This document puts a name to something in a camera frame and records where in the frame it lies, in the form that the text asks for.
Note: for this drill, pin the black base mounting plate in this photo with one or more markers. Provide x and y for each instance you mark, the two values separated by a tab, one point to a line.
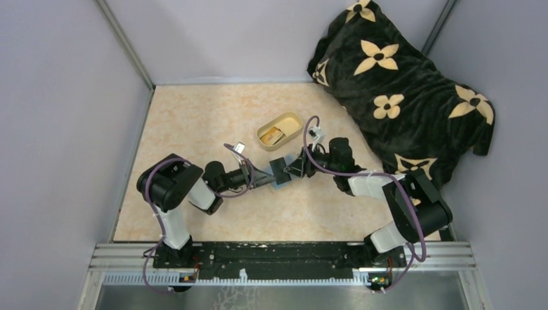
274	260

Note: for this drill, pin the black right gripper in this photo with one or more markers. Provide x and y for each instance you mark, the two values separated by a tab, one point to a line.
296	167

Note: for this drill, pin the aluminium frame rail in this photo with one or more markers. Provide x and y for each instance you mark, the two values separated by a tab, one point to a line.
127	264

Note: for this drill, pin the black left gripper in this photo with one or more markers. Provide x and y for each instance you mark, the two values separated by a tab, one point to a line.
262	178

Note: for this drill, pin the black floral blanket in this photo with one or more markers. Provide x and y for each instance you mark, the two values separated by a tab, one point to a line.
411	116

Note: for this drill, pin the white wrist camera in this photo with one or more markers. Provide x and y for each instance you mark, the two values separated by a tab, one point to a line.
316	133
239	147

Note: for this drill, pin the beige oval tray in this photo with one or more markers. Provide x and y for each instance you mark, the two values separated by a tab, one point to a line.
289	122

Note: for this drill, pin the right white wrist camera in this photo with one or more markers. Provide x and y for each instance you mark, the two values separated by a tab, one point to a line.
316	133

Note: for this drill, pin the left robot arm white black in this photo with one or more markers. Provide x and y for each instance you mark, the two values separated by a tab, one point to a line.
169	182

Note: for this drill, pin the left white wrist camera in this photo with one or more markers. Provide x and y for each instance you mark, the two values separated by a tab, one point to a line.
239	147

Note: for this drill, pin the gold VIP card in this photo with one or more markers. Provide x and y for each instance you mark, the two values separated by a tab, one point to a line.
272	136

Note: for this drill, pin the black credit card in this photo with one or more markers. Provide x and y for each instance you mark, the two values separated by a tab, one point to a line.
277	167

